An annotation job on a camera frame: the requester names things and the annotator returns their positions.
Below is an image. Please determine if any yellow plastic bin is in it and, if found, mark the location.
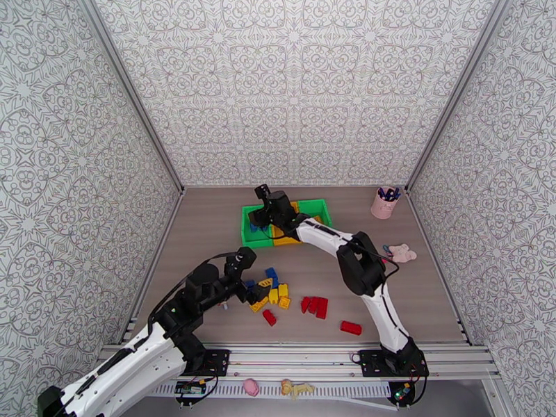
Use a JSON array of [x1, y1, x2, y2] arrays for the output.
[[270, 201, 304, 247]]

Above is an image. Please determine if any yellow rubber toy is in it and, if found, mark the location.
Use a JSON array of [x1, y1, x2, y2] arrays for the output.
[[279, 378, 316, 400]]

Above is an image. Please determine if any pink pen cup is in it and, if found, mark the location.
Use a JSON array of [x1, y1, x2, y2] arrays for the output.
[[370, 187, 401, 220]]

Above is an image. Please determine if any pink plush toy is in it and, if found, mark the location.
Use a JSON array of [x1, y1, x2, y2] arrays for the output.
[[387, 243, 418, 263]]

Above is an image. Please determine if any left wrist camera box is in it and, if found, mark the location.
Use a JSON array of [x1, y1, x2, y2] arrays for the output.
[[234, 247, 258, 270]]

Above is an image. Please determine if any aluminium side rail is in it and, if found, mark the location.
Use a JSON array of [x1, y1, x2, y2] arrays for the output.
[[115, 190, 188, 345], [404, 190, 473, 345]]

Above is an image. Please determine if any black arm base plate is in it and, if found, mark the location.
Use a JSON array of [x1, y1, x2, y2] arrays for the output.
[[186, 349, 231, 377], [359, 349, 430, 379]]

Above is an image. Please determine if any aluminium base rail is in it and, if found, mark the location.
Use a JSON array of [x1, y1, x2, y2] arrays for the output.
[[93, 341, 500, 383]]

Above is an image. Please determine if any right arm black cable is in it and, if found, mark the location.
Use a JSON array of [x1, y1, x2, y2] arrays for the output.
[[267, 215, 400, 286]]

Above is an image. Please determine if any white slotted cable duct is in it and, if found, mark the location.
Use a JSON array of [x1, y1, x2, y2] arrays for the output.
[[149, 381, 394, 400]]

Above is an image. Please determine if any aluminium corner post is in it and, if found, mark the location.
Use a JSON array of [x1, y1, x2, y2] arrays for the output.
[[404, 0, 514, 195], [74, 0, 187, 195]]

